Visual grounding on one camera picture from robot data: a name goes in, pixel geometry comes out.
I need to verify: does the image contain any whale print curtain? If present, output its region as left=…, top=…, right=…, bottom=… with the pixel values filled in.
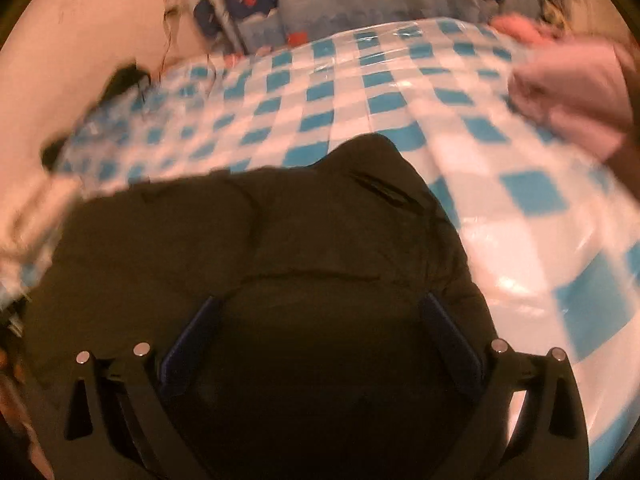
left=192, top=0, right=581, bottom=53

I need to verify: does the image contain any black crumpled garment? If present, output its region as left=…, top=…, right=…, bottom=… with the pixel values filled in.
left=40, top=60, right=153, bottom=173

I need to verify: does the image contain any pink and purple jacket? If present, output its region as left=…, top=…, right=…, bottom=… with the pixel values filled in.
left=507, top=40, right=640, bottom=176

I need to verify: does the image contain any pink crumpled garment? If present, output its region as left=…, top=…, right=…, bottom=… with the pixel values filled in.
left=490, top=14, right=556, bottom=46

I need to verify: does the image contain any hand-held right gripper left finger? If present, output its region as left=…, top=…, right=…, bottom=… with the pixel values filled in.
left=50, top=296, right=221, bottom=480

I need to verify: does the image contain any black puffer jacket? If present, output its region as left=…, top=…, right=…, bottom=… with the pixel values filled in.
left=22, top=132, right=501, bottom=480

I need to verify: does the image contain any blue white checked bed cover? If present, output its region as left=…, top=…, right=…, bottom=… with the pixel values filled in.
left=0, top=16, right=640, bottom=466

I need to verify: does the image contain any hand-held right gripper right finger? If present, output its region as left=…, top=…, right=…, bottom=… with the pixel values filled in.
left=419, top=292, right=591, bottom=480

